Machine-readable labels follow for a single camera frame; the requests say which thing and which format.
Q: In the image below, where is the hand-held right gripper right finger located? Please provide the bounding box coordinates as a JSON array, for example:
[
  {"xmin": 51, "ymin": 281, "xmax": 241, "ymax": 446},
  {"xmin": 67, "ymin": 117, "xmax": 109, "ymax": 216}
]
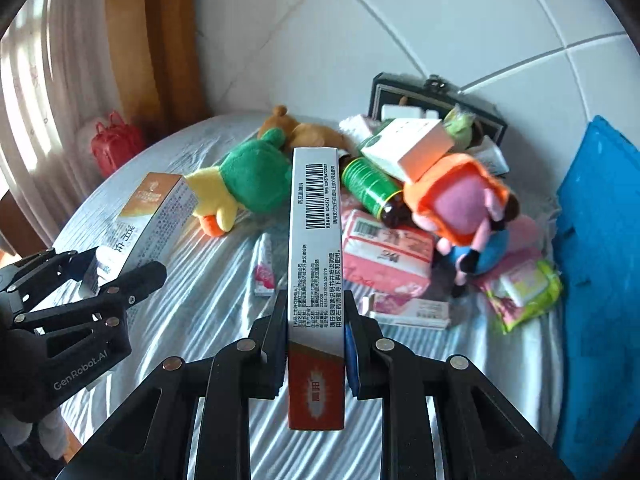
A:
[{"xmin": 343, "ymin": 290, "xmax": 572, "ymax": 480}]

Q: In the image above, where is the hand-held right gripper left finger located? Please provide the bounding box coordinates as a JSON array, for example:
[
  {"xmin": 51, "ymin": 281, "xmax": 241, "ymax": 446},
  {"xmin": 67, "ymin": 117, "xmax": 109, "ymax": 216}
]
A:
[{"xmin": 90, "ymin": 291, "xmax": 291, "ymax": 480}]

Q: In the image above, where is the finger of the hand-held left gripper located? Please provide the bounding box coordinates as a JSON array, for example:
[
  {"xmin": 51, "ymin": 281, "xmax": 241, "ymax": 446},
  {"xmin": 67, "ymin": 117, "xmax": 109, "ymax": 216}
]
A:
[
  {"xmin": 0, "ymin": 248, "xmax": 97, "ymax": 312},
  {"xmin": 10, "ymin": 261, "xmax": 169, "ymax": 334}
]

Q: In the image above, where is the white red medicine box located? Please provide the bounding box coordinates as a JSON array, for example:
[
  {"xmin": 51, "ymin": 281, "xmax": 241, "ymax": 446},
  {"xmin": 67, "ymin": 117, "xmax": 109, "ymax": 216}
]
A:
[{"xmin": 287, "ymin": 147, "xmax": 347, "ymax": 432}]

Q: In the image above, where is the orange white box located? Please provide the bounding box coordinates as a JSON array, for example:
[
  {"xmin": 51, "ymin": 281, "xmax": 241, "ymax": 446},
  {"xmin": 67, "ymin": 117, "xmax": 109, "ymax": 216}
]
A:
[{"xmin": 81, "ymin": 172, "xmax": 202, "ymax": 297}]

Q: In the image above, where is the blue plastic storage bin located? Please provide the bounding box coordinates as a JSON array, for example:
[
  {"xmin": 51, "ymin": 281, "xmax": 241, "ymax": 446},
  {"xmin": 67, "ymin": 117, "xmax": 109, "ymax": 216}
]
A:
[{"xmin": 551, "ymin": 115, "xmax": 640, "ymax": 480}]

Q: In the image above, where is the flat pink white box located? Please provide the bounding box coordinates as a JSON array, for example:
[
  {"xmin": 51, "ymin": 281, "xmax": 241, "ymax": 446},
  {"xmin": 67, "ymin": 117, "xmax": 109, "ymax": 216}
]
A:
[{"xmin": 369, "ymin": 293, "xmax": 452, "ymax": 331}]

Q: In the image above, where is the small pink white tube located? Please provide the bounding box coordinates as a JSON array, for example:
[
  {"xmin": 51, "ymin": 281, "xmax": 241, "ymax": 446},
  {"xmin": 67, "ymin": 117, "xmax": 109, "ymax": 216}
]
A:
[{"xmin": 253, "ymin": 233, "xmax": 277, "ymax": 297}]

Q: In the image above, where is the pink tissue pack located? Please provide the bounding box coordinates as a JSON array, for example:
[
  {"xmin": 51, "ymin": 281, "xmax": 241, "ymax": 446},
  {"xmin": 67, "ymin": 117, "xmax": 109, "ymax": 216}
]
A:
[{"xmin": 342, "ymin": 208, "xmax": 437, "ymax": 297}]

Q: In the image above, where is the red toy suitcase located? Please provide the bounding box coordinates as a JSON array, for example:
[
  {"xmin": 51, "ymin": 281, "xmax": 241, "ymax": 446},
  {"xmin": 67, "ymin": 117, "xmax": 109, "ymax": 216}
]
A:
[{"xmin": 90, "ymin": 110, "xmax": 146, "ymax": 179}]

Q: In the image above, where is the green yellow plush duck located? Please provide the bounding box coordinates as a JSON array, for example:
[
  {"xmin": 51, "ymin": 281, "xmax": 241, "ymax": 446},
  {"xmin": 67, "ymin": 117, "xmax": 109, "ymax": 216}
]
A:
[{"xmin": 184, "ymin": 127, "xmax": 294, "ymax": 239}]

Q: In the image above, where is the brown bottle green label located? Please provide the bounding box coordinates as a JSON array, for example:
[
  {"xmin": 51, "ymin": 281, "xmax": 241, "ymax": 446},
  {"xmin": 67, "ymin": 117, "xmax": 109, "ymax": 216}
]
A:
[{"xmin": 339, "ymin": 155, "xmax": 417, "ymax": 229}]

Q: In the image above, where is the green pink wet wipes pack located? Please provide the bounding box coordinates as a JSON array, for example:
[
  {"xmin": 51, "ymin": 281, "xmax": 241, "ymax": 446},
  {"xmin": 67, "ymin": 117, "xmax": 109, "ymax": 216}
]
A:
[{"xmin": 479, "ymin": 259, "xmax": 564, "ymax": 336}]

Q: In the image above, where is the orange pink plush doll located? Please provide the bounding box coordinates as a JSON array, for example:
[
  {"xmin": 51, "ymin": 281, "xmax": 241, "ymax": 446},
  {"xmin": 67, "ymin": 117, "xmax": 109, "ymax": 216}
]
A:
[{"xmin": 401, "ymin": 152, "xmax": 524, "ymax": 302}]

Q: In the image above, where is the white sheer curtain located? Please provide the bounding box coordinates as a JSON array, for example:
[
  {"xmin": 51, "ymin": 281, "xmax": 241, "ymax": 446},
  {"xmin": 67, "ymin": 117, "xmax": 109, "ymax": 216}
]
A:
[{"xmin": 0, "ymin": 0, "xmax": 123, "ymax": 261}]

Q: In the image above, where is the white green box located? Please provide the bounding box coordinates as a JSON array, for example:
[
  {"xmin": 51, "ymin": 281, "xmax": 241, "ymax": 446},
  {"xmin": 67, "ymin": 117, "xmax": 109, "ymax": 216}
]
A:
[{"xmin": 360, "ymin": 117, "xmax": 454, "ymax": 184}]

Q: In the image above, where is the brown plush bear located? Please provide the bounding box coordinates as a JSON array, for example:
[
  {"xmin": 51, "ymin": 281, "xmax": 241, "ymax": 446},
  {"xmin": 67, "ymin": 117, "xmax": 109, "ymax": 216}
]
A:
[{"xmin": 257, "ymin": 105, "xmax": 352, "ymax": 157}]

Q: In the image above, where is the pink white packet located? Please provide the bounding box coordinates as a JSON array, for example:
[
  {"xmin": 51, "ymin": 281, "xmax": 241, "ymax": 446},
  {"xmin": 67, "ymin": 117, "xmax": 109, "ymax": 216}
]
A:
[{"xmin": 339, "ymin": 114, "xmax": 387, "ymax": 147}]

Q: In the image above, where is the black framed box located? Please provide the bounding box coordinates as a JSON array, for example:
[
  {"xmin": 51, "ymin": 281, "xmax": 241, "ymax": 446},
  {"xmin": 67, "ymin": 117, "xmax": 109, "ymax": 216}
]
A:
[{"xmin": 368, "ymin": 72, "xmax": 509, "ymax": 147}]

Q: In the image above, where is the wooden door frame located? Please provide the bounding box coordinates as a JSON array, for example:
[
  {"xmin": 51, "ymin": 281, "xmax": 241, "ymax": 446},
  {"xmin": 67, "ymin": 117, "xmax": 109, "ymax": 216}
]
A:
[{"xmin": 100, "ymin": 0, "xmax": 212, "ymax": 128}]

